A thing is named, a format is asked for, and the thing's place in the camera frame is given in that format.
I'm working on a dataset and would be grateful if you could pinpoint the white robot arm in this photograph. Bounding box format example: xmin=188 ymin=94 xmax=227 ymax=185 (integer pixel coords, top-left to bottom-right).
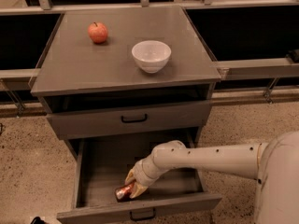
xmin=125 ymin=132 xmax=299 ymax=224

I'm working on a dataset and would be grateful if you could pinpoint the open grey middle drawer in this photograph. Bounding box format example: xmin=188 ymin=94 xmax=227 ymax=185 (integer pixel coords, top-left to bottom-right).
xmin=57 ymin=130 xmax=221 ymax=224

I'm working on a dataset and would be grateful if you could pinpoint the black middle drawer handle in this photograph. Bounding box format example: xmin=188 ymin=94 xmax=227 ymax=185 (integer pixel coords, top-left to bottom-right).
xmin=129 ymin=208 xmax=156 ymax=222

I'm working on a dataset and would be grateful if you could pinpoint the closed grey top drawer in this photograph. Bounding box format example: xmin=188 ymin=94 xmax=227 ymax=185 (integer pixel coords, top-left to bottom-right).
xmin=47 ymin=101 xmax=211 ymax=140

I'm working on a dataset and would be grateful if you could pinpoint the crushed red coke can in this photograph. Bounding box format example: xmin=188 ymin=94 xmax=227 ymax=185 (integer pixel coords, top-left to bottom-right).
xmin=115 ymin=183 xmax=134 ymax=203

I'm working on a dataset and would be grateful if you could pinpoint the grey left rail shelf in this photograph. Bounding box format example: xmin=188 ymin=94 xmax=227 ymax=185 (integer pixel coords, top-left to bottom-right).
xmin=0 ymin=68 xmax=40 ymax=91

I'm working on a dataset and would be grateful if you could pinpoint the grey drawer cabinet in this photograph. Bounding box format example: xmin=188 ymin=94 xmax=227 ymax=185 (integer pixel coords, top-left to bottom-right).
xmin=32 ymin=7 xmax=221 ymax=155

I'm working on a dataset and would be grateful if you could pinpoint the grey side rail shelf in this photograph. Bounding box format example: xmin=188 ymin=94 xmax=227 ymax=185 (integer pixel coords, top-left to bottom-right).
xmin=214 ymin=58 xmax=299 ymax=80

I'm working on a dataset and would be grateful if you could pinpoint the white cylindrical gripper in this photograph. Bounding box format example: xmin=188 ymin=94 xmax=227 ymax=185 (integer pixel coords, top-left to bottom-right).
xmin=124 ymin=156 xmax=167 ymax=199

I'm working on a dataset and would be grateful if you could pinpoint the white ceramic bowl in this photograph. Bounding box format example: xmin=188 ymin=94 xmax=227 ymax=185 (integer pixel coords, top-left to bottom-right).
xmin=132 ymin=40 xmax=172 ymax=74

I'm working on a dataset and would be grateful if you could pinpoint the black top drawer handle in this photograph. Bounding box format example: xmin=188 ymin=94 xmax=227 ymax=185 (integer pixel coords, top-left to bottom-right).
xmin=121 ymin=114 xmax=148 ymax=123

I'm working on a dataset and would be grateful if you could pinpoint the red apple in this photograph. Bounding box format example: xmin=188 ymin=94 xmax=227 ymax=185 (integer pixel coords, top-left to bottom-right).
xmin=88 ymin=22 xmax=108 ymax=44

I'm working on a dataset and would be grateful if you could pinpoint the black drawer handle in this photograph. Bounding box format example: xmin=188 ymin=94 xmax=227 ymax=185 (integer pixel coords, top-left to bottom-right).
xmin=121 ymin=114 xmax=148 ymax=123
xmin=129 ymin=208 xmax=156 ymax=222

